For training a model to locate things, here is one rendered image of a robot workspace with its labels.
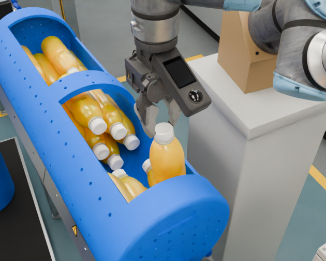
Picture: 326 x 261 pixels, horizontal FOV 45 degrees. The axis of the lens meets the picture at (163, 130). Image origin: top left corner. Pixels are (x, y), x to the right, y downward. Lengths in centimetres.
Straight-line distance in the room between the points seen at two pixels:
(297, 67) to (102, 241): 50
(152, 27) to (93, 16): 331
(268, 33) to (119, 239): 58
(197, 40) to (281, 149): 243
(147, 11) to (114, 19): 323
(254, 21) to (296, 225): 145
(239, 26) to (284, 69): 24
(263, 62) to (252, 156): 25
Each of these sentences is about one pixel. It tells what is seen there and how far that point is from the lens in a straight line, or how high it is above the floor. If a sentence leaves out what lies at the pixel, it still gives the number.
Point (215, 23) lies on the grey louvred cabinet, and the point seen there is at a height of 19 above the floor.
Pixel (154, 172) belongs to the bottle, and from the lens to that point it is 81.
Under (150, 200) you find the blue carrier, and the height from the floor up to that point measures 123.
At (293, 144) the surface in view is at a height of 100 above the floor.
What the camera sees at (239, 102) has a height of 115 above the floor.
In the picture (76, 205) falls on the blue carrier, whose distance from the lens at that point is 84.
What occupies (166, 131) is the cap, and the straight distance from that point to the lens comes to 75.
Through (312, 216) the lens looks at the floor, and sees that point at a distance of 232.
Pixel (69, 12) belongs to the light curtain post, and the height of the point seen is 89.
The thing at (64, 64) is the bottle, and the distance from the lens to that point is 123.
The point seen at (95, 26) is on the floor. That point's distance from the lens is 375.
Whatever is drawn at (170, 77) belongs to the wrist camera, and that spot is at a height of 144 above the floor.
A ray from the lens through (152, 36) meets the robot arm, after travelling 62.
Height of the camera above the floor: 181
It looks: 44 degrees down
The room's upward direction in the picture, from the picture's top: straight up
